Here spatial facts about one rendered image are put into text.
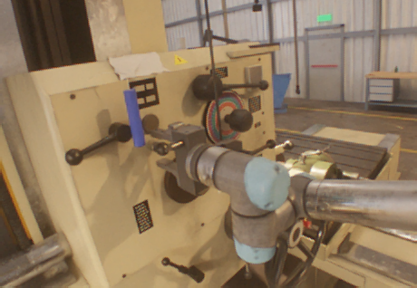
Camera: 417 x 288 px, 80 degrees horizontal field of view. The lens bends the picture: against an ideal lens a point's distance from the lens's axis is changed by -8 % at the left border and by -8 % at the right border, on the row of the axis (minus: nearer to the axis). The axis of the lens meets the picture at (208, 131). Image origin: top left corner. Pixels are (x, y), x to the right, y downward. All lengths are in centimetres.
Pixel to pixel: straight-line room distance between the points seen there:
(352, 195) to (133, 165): 47
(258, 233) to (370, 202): 18
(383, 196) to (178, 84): 51
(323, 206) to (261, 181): 15
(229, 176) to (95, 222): 36
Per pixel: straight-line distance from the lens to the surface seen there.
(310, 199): 52
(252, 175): 40
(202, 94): 70
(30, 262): 107
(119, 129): 58
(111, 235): 70
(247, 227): 46
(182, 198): 76
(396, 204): 46
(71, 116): 59
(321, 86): 881
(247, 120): 77
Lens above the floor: 190
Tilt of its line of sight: 17 degrees down
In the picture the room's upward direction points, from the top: 7 degrees counter-clockwise
